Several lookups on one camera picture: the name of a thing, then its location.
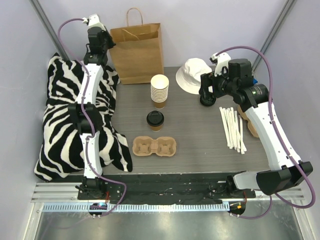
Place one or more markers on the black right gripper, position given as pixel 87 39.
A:
pixel 205 83

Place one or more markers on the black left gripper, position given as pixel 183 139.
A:
pixel 106 40

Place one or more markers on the brown paper bag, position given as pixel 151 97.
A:
pixel 138 52

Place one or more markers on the black plastic cup lid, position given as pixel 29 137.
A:
pixel 155 118

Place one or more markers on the single brown paper cup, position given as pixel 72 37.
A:
pixel 156 128

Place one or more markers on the brown cardboard cup carrier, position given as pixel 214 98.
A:
pixel 163 146

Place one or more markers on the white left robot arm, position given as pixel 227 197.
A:
pixel 85 116

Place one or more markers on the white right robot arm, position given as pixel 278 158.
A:
pixel 233 77

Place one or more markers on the stack of black lids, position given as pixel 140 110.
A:
pixel 207 101

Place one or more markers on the white bucket hat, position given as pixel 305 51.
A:
pixel 188 77

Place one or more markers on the white wrapped straws bundle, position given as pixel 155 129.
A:
pixel 233 129

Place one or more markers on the stack of paper cups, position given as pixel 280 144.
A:
pixel 159 87

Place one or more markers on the stack of cardboard cup carriers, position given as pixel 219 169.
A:
pixel 250 126

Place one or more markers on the zebra print pillow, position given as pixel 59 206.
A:
pixel 61 152

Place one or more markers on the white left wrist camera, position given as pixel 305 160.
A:
pixel 93 21

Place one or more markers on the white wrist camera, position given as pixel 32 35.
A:
pixel 93 21
pixel 220 60

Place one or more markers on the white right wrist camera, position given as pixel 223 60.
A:
pixel 220 60

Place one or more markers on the white slotted cable duct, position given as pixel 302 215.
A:
pixel 132 208

